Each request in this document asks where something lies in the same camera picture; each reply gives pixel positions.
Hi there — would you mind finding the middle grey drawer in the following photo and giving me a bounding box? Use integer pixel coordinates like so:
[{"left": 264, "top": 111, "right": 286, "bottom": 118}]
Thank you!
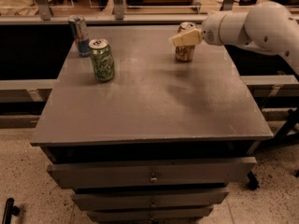
[{"left": 72, "top": 188, "right": 229, "bottom": 211}]

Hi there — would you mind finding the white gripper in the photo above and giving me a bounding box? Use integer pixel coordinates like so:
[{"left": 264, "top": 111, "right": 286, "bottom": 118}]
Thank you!
[{"left": 171, "top": 12, "right": 225, "bottom": 47}]

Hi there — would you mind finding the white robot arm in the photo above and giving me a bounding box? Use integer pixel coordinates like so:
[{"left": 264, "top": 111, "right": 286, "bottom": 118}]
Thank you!
[{"left": 170, "top": 2, "right": 299, "bottom": 74}]

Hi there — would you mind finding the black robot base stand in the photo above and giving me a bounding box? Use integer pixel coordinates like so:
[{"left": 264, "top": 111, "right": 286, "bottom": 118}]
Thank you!
[{"left": 247, "top": 107, "right": 299, "bottom": 190}]

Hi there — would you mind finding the blue silver energy drink can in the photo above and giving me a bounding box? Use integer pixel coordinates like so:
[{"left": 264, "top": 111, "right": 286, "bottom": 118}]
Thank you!
[{"left": 68, "top": 15, "right": 90, "bottom": 57}]

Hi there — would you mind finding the grey drawer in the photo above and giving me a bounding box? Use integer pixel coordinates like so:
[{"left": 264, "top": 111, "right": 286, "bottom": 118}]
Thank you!
[
  {"left": 72, "top": 188, "right": 229, "bottom": 211},
  {"left": 47, "top": 157, "right": 256, "bottom": 189},
  {"left": 87, "top": 205, "right": 214, "bottom": 223}
]

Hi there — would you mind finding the orange soda can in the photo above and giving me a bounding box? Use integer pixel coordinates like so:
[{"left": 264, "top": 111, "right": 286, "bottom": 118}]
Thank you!
[{"left": 175, "top": 21, "right": 196, "bottom": 62}]

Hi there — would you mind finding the bottom grey drawer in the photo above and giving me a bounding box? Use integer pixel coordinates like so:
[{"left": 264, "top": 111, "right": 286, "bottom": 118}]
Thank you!
[{"left": 87, "top": 205, "right": 214, "bottom": 223}]

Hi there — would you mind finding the green soda can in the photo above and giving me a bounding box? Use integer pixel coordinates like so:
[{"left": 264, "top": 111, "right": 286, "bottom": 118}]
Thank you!
[{"left": 89, "top": 38, "right": 115, "bottom": 82}]

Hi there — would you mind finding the grey drawer cabinet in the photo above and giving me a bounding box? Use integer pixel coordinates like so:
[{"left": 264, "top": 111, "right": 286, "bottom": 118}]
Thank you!
[{"left": 30, "top": 23, "right": 274, "bottom": 224}]

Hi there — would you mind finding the top grey drawer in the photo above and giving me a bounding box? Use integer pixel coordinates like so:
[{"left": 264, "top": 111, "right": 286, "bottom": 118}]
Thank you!
[{"left": 47, "top": 157, "right": 256, "bottom": 189}]

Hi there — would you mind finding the black handle object on floor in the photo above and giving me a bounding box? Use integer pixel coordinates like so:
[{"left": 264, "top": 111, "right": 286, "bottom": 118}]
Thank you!
[{"left": 2, "top": 198, "right": 20, "bottom": 224}]

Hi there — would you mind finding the grey metal railing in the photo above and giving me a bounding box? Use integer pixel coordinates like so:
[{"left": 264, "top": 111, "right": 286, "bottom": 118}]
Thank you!
[{"left": 0, "top": 0, "right": 235, "bottom": 25}]

